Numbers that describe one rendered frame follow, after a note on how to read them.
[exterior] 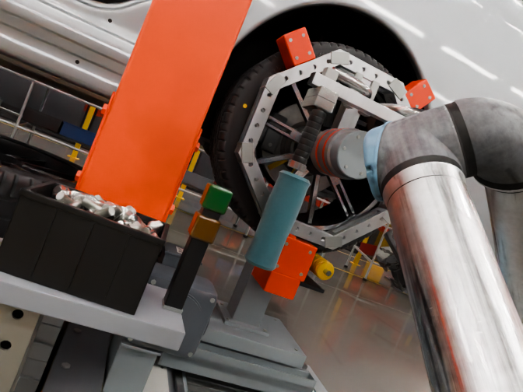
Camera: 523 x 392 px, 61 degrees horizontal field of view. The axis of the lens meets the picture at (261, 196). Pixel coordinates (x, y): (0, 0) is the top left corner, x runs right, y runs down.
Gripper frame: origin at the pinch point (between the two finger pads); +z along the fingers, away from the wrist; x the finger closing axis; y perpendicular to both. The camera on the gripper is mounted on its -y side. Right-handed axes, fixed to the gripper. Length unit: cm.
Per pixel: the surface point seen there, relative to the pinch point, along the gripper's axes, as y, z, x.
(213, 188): -44, -46, -42
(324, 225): -8.0, 15.6, -8.6
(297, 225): -14.7, 7.0, -18.8
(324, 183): -15.9, 32.1, 2.0
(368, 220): -6.7, 7.0, 2.5
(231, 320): 10, 20, -47
